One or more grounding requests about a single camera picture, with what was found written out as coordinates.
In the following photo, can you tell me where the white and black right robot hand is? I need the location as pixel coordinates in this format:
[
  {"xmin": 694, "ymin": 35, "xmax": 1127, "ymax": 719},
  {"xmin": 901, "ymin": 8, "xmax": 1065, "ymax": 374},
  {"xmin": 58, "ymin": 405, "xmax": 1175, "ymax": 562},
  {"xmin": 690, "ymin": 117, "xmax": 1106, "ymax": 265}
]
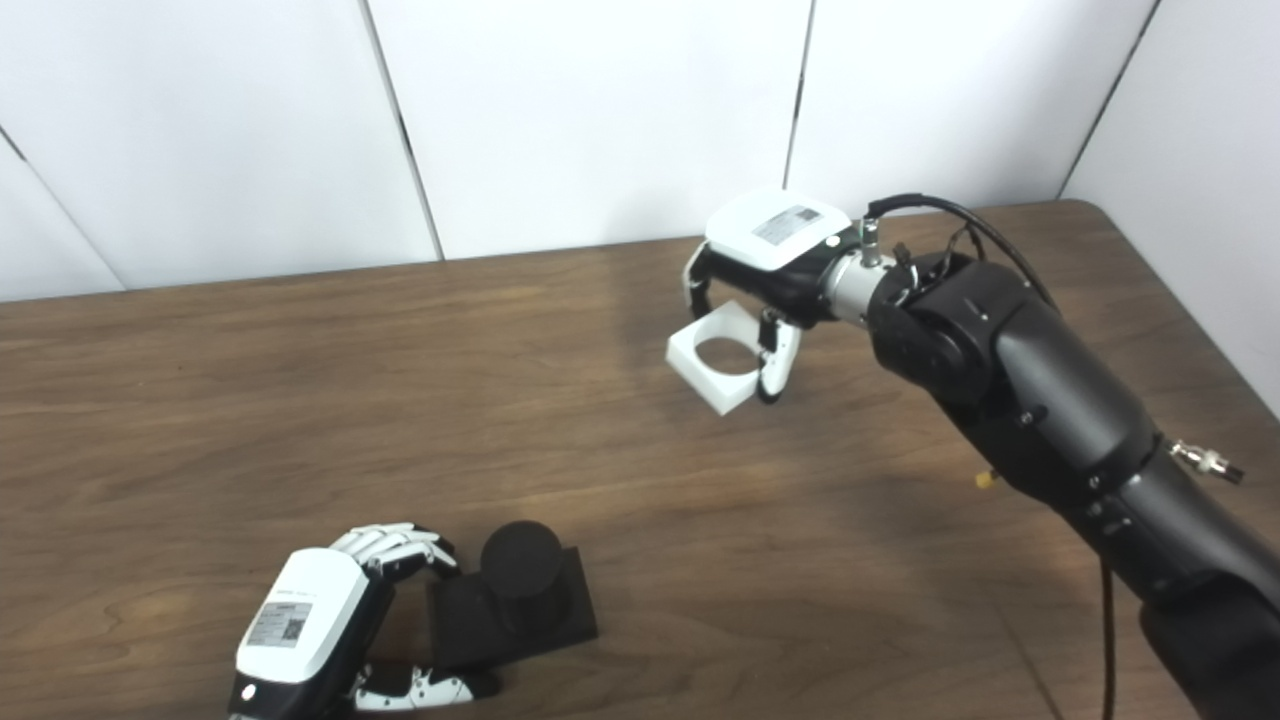
[{"xmin": 682, "ymin": 188, "xmax": 863, "ymax": 405}]

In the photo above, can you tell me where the black peg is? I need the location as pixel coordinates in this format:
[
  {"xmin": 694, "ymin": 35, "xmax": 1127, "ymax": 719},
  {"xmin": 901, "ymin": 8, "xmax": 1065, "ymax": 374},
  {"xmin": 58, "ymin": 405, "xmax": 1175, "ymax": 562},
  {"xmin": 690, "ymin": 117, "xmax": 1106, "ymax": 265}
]
[{"xmin": 428, "ymin": 520, "xmax": 599, "ymax": 669}]

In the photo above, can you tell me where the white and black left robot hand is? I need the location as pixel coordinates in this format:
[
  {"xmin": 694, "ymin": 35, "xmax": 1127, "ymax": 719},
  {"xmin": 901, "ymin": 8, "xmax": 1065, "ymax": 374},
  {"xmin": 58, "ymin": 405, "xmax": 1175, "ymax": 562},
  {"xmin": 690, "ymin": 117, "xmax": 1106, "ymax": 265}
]
[{"xmin": 228, "ymin": 522, "xmax": 501, "ymax": 720}]

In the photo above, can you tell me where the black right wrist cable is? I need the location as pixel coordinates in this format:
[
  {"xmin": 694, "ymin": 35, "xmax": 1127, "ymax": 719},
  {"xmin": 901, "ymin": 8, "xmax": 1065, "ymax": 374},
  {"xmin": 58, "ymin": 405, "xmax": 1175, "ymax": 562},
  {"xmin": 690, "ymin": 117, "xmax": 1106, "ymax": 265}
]
[{"xmin": 865, "ymin": 193, "xmax": 1120, "ymax": 720}]

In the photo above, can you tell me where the white square piece with hole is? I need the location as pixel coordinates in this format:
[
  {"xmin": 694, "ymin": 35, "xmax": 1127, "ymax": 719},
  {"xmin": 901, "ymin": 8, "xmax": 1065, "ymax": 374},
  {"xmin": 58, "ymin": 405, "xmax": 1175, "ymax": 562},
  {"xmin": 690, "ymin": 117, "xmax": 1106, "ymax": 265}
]
[{"xmin": 666, "ymin": 300, "xmax": 767, "ymax": 417}]

